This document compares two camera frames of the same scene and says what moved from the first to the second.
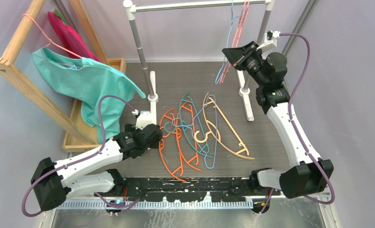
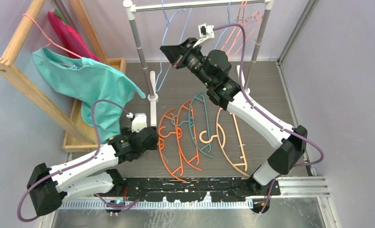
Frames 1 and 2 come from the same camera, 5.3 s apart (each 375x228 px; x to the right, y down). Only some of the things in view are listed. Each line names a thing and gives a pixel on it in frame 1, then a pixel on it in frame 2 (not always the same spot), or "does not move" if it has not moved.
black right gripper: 239,55 → 178,54
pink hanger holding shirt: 51,42 does not move
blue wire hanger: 220,73 → 229,22
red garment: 71,40 does not move
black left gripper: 131,128 does not move
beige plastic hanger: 220,128 → 206,137
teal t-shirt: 90,82 does not move
